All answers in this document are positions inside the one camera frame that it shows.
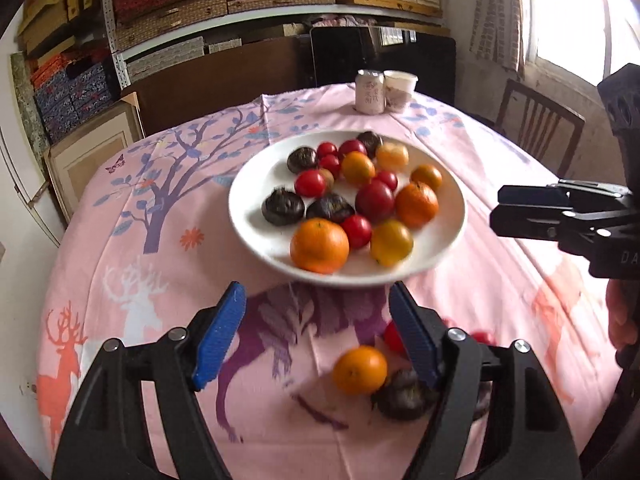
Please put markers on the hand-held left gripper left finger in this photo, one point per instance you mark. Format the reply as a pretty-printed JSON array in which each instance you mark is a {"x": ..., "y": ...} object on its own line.
[{"x": 217, "y": 340}]

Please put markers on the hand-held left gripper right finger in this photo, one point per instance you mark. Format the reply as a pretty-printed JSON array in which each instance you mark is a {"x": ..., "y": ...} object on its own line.
[{"x": 417, "y": 340}]

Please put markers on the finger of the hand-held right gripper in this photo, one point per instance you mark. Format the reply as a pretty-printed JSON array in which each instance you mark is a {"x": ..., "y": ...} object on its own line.
[
  {"x": 540, "y": 199},
  {"x": 520, "y": 222}
]

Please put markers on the red tomato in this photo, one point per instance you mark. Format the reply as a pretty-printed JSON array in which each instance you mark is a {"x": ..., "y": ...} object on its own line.
[
  {"x": 482, "y": 337},
  {"x": 352, "y": 147},
  {"x": 386, "y": 179},
  {"x": 392, "y": 336},
  {"x": 356, "y": 230},
  {"x": 310, "y": 182},
  {"x": 327, "y": 149},
  {"x": 330, "y": 163}
]

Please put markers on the dark passion fruit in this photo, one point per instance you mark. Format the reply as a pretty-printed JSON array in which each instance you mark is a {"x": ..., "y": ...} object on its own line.
[
  {"x": 283, "y": 206},
  {"x": 302, "y": 158},
  {"x": 370, "y": 141},
  {"x": 402, "y": 395},
  {"x": 330, "y": 208}
]

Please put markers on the white plate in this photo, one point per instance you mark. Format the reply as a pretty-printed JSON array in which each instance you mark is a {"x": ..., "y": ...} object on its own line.
[{"x": 255, "y": 232}]

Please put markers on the large orange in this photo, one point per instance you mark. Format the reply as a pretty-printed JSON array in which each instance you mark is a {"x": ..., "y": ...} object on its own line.
[{"x": 320, "y": 245}]

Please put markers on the dark red plum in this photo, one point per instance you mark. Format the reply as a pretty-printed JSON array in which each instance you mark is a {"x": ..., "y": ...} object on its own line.
[{"x": 375, "y": 201}]

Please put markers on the pale yellow round fruit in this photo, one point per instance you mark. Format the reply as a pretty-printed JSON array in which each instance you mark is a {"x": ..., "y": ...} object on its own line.
[{"x": 329, "y": 178}]

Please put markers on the person's right hand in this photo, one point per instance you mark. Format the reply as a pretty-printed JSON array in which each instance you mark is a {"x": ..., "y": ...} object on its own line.
[{"x": 622, "y": 315}]

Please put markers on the wooden chair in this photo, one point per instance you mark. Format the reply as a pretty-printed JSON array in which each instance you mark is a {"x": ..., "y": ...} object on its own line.
[{"x": 550, "y": 104}]

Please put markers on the pink printed tablecloth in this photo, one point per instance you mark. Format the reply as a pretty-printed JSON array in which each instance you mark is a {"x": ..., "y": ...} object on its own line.
[{"x": 210, "y": 240}]

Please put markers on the printed paper cup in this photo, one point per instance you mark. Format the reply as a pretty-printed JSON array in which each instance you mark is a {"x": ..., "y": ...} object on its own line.
[{"x": 400, "y": 92}]

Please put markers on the window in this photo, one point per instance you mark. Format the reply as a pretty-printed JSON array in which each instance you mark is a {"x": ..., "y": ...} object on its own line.
[{"x": 575, "y": 20}]

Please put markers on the patterned curtain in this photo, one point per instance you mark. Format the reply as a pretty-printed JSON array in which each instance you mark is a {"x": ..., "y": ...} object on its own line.
[{"x": 492, "y": 10}]

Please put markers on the pink drink can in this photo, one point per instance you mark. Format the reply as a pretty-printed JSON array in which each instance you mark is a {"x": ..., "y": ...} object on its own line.
[{"x": 369, "y": 91}]

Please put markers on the black flat panel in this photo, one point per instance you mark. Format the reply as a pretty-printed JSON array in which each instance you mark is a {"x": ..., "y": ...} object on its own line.
[{"x": 340, "y": 55}]

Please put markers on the brown wooden board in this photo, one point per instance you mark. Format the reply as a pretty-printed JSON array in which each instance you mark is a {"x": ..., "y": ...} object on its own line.
[{"x": 210, "y": 85}]

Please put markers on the pink cloth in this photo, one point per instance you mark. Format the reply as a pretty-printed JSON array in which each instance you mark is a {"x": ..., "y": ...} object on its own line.
[{"x": 345, "y": 21}]

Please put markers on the stack of blue floral boxes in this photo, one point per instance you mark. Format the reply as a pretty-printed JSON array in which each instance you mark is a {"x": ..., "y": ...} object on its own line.
[{"x": 75, "y": 95}]

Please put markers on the grey patterned box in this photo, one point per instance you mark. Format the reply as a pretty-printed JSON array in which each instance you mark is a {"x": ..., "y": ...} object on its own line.
[{"x": 165, "y": 57}]

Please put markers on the green marbled board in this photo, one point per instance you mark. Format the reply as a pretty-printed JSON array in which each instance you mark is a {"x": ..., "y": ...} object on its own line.
[{"x": 27, "y": 100}]

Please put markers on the white metal shelf rack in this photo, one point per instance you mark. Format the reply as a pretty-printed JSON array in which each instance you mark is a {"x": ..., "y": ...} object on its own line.
[{"x": 112, "y": 35}]

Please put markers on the stack of brown yellow boxes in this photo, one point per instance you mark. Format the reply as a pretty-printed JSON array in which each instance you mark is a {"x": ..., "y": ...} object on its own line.
[{"x": 45, "y": 15}]

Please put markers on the wooden picture frame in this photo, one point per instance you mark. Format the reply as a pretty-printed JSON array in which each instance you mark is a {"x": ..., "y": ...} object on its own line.
[{"x": 90, "y": 155}]

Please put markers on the white narrow frame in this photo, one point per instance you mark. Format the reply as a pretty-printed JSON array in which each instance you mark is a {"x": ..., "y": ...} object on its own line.
[{"x": 30, "y": 180}]

